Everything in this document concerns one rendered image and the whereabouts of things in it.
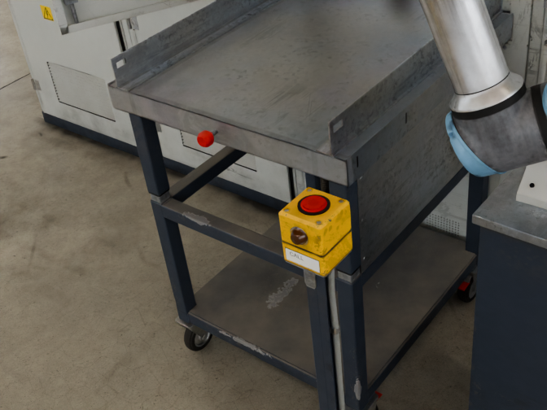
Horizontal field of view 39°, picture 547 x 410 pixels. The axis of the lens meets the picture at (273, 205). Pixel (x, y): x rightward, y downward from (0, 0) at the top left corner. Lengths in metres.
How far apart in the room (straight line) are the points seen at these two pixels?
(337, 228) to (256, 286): 0.98
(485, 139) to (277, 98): 0.51
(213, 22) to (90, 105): 1.33
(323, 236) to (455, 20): 0.36
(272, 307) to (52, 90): 1.60
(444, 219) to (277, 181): 0.60
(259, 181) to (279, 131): 1.18
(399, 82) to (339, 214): 0.44
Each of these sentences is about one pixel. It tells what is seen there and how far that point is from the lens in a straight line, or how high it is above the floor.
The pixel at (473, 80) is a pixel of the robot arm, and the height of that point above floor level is 1.03.
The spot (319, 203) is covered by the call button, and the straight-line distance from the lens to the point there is 1.17.
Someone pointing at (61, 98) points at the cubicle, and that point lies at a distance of 3.30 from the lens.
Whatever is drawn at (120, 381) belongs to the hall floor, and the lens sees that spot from 2.22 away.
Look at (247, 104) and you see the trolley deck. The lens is 1.57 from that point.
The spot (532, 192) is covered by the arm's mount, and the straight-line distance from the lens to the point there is 1.42.
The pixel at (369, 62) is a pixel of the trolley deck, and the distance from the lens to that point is 1.69.
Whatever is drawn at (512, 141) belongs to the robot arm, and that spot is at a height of 0.95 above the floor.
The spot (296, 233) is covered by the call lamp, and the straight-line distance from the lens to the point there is 1.16.
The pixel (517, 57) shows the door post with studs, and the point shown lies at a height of 0.74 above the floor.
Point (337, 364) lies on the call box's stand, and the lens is 1.41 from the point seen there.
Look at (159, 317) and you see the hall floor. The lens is 2.37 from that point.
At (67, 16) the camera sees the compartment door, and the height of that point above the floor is 0.87.
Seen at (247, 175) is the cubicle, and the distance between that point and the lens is 2.66.
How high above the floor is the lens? 1.60
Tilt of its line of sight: 36 degrees down
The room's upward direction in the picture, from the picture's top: 8 degrees counter-clockwise
